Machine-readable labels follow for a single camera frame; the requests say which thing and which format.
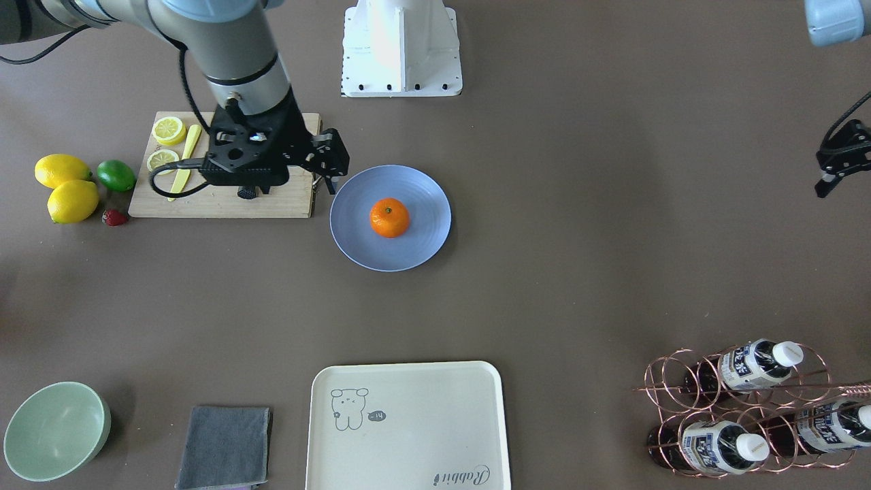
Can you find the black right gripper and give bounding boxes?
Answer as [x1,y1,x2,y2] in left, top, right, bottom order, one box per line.
[199,91,350,195]

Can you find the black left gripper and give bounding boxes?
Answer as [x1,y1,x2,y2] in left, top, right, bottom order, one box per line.
[815,120,870,199]

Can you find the orange mandarin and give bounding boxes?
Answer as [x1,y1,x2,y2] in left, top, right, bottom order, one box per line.
[368,197,411,239]

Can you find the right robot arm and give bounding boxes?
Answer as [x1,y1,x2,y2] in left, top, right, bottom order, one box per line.
[2,1,350,193]

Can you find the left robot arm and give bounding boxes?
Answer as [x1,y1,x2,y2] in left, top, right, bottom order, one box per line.
[804,1,870,199]

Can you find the blue plate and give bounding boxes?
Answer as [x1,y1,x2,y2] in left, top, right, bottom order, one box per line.
[329,165,452,272]

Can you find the wooden cutting board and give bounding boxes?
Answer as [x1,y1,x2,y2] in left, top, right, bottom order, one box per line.
[128,111,314,219]

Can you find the lemon slice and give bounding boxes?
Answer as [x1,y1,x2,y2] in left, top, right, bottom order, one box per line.
[150,116,187,146]
[146,149,180,172]

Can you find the dark drink bottle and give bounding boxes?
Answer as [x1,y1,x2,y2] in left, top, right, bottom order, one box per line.
[646,421,770,477]
[762,398,870,457]
[682,338,804,402]

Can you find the green lime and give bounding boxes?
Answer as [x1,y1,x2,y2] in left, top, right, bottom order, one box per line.
[96,159,137,192]

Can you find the red strawberry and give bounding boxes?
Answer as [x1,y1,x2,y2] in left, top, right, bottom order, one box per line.
[101,209,129,227]

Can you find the yellow lemon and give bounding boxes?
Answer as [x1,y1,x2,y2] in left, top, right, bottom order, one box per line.
[34,153,91,189]
[47,180,99,224]

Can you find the cream rabbit tray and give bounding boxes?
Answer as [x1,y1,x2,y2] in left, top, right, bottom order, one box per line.
[306,361,512,489]

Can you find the grey folded cloth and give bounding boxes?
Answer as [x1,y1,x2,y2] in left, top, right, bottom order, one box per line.
[174,406,273,489]

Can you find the pale green bowl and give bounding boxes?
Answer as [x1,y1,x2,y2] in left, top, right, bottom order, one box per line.
[3,381,112,482]

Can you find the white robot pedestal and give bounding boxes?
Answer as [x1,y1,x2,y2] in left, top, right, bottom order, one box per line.
[340,1,463,97]

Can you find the copper wire bottle rack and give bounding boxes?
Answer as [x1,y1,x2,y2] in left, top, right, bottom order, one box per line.
[640,342,869,478]

